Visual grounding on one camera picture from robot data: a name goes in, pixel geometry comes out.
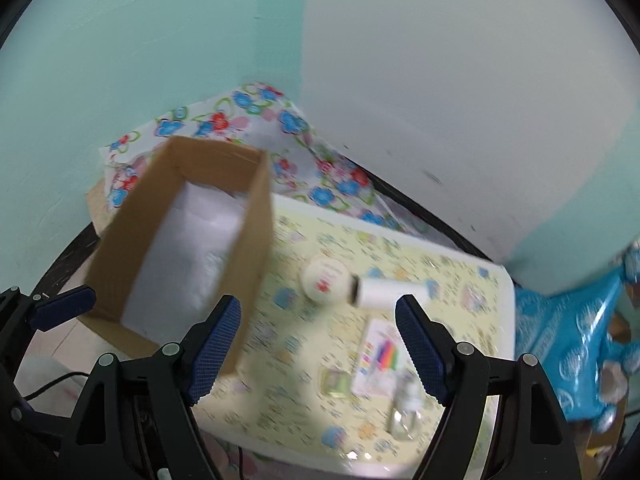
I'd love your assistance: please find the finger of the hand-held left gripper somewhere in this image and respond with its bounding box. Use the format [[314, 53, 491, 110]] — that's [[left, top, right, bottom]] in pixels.
[[0, 285, 97, 346]]

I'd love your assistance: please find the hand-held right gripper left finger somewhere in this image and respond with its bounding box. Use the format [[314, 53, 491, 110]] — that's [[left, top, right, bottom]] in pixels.
[[59, 295, 242, 480]]

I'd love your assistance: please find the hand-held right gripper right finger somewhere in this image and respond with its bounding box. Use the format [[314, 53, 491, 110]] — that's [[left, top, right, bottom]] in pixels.
[[395, 295, 583, 480]]

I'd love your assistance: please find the white cylinder bottle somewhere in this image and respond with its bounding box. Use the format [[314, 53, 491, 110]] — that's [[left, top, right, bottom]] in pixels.
[[347, 275, 431, 309]]

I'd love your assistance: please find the brown cardboard box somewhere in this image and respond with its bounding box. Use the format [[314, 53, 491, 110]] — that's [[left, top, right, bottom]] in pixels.
[[82, 135, 273, 376]]

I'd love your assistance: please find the round white jar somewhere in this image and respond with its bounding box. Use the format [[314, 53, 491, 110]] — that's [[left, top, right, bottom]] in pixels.
[[300, 255, 353, 305]]

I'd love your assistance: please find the colour marker packet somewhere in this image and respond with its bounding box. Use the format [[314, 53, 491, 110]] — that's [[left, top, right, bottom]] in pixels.
[[350, 317, 408, 398]]

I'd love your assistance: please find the clear spray bottle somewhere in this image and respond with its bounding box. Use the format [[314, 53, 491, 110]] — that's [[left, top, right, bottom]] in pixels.
[[387, 372, 426, 438]]

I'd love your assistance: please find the cartoon print small table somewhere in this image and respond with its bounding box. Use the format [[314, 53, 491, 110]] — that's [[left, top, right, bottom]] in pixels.
[[192, 195, 517, 478]]

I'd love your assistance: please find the small green square box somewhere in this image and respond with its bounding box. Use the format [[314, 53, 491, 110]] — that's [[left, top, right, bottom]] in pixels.
[[320, 367, 353, 398]]

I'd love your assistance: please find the white padding sheet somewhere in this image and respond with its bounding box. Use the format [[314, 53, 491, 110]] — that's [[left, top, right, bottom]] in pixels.
[[122, 182, 251, 341]]

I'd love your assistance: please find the black curved rim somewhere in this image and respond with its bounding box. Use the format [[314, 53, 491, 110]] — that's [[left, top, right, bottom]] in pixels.
[[27, 152, 503, 306]]

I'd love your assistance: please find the blue patterned bag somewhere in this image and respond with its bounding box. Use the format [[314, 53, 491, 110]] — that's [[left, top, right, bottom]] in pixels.
[[515, 240, 640, 421]]

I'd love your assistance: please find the floral print cloth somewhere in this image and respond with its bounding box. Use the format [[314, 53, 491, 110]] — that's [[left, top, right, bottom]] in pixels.
[[97, 82, 426, 236]]

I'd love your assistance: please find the white board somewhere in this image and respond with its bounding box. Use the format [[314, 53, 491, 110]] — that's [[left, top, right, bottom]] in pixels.
[[300, 0, 640, 266]]

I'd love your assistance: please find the black cable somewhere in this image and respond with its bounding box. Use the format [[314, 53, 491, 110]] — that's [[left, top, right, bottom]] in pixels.
[[25, 371, 88, 402]]

